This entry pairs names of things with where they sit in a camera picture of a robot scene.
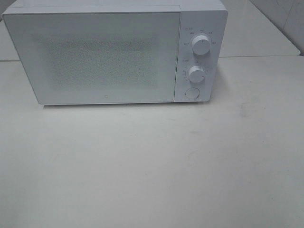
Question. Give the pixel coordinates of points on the white microwave oven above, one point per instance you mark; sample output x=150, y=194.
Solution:
x=208, y=17

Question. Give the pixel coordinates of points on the white microwave door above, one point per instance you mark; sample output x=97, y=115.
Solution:
x=98, y=58

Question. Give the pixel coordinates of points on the round white door button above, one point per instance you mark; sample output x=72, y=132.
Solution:
x=192, y=93

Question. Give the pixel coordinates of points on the white microwave knob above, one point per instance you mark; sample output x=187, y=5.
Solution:
x=196, y=74
x=201, y=44

